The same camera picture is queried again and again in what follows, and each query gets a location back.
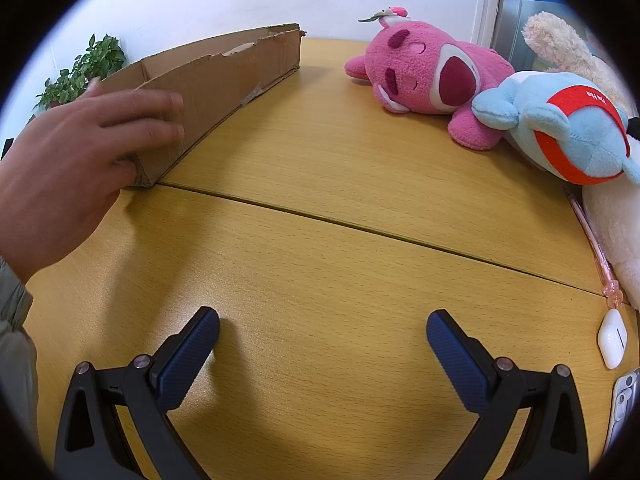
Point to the white earbuds case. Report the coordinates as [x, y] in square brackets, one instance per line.
[612, 339]

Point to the green potted plant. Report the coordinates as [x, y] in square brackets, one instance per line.
[100, 59]

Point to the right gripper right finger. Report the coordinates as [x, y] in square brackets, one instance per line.
[553, 443]

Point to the pink plush bear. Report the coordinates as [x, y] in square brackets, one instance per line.
[415, 67]

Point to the blue red plush toy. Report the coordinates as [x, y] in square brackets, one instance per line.
[562, 122]

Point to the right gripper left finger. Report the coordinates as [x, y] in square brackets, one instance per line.
[91, 442]

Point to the brown cardboard box tray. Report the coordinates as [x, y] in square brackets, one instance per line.
[215, 77]

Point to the person's left hand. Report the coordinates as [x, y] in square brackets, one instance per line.
[67, 167]

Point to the cream fluffy plush toy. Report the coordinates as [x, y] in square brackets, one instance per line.
[612, 208]

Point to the pink pen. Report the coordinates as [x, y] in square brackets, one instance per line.
[611, 290]

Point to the grey jacket sleeve forearm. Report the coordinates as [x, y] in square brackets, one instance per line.
[19, 379]

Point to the silver smartphone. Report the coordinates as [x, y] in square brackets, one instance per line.
[625, 397]

